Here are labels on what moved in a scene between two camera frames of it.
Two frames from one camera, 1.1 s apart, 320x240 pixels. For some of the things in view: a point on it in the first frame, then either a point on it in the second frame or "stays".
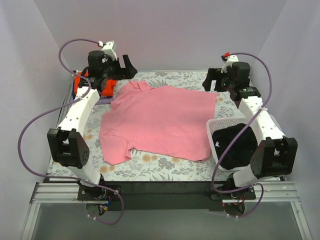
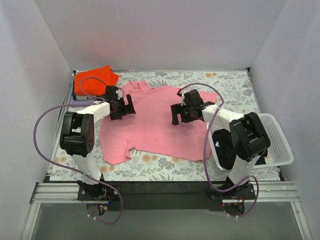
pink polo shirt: x=170 y=122 stays
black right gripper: x=215 y=80 -> x=182 y=112
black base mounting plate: x=164 y=196 stays
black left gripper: x=122 y=70 -> x=122 y=107
